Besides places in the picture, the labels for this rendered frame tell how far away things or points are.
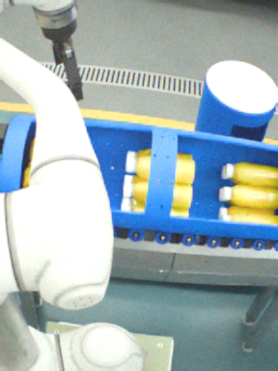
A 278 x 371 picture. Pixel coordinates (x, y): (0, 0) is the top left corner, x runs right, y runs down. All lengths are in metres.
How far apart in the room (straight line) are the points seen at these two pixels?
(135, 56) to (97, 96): 0.44
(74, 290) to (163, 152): 0.96
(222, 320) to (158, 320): 0.30
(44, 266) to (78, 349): 0.55
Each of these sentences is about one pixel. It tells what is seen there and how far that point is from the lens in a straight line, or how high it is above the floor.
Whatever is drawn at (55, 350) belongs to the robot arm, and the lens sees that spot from 1.32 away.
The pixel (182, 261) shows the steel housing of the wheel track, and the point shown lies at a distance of 1.91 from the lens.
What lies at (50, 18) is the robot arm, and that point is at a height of 1.78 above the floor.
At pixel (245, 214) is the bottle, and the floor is 1.07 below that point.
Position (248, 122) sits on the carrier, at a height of 0.99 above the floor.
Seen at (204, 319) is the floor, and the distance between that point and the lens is 2.80.
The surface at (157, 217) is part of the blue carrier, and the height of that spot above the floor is 1.11.
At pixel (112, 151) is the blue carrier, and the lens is 1.90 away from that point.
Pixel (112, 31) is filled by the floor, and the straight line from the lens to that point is 4.00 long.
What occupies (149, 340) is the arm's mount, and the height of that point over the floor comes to 1.06.
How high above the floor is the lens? 2.51
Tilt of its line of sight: 54 degrees down
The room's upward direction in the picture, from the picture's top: 9 degrees clockwise
